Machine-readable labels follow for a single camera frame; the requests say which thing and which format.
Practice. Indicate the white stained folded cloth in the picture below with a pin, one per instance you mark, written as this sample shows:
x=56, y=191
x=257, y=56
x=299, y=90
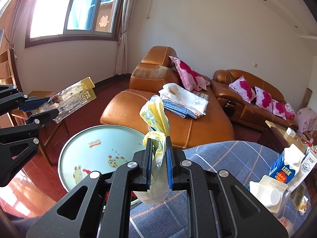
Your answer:
x=181, y=96

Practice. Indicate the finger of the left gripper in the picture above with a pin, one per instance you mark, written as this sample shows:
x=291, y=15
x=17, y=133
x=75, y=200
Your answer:
x=43, y=118
x=37, y=104

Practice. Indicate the white pure milk carton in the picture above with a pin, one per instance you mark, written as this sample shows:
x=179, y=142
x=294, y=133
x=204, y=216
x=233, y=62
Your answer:
x=307, y=165

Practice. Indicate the blue plaid tablecloth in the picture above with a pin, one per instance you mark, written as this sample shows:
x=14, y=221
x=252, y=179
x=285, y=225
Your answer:
x=239, y=213

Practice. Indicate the window with wooden frame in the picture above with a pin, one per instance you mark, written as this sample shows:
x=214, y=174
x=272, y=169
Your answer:
x=69, y=20

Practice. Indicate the pink cloth covered stand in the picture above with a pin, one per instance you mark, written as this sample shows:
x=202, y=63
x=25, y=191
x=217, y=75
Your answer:
x=306, y=120

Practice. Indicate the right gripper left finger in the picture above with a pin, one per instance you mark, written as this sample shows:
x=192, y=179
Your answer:
x=118, y=186

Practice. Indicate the brown leather long sofa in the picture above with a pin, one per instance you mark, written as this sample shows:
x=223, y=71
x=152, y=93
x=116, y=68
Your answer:
x=236, y=108

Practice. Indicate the green seaweed packet left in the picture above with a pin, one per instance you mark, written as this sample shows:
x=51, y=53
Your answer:
x=298, y=194

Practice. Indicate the wooden coffee table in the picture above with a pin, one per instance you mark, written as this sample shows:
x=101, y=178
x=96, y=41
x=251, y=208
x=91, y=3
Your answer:
x=273, y=137

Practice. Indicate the clear gold snack wrapper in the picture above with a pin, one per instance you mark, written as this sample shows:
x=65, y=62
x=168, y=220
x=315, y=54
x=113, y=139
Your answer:
x=70, y=99

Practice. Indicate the beige curtain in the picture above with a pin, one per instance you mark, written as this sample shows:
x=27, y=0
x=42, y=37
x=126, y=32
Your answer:
x=122, y=55

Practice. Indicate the wooden chair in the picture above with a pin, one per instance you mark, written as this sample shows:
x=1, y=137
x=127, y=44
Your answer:
x=18, y=117

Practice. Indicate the yellow plastic wrapper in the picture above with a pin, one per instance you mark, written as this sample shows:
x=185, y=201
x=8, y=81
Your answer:
x=158, y=129

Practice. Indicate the small orange juice box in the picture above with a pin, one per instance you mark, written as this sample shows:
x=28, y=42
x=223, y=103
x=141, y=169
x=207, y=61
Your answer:
x=303, y=205

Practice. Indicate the white tissue box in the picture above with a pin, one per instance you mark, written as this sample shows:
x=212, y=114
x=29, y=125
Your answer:
x=289, y=133

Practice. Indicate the pink pillow on chaise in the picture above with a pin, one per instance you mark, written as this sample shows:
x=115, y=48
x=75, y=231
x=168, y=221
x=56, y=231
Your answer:
x=191, y=80

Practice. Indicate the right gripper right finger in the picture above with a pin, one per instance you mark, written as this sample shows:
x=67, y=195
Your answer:
x=199, y=184

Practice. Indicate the blue look carton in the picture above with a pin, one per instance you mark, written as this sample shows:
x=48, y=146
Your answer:
x=269, y=192
x=287, y=165

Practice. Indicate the blue plaid folded cloth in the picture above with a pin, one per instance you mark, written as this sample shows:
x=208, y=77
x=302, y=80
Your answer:
x=178, y=109

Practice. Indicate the pink blanket on sofa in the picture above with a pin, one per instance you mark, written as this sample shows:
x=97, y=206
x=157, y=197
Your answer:
x=289, y=111

